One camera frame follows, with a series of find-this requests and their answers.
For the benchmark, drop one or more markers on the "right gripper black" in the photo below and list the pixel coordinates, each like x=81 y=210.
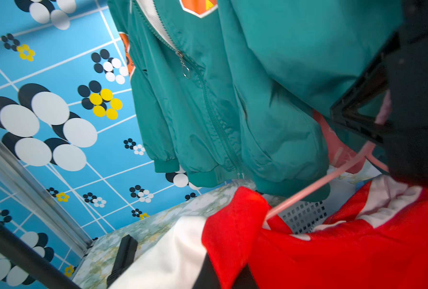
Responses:
x=401 y=66

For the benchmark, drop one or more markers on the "green letter jacket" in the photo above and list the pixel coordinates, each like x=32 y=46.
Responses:
x=227 y=89

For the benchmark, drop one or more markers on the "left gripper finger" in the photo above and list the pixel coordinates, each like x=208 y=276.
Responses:
x=208 y=278

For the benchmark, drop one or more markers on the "black clothes rack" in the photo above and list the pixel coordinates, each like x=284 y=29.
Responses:
x=22 y=255

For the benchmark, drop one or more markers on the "pink printed jacket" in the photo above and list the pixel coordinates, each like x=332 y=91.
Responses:
x=339 y=153

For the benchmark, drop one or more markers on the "red white rainbow jacket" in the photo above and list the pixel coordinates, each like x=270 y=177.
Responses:
x=377 y=240

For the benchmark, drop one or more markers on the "white plastic basket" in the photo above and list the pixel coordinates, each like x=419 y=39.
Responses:
x=302 y=217

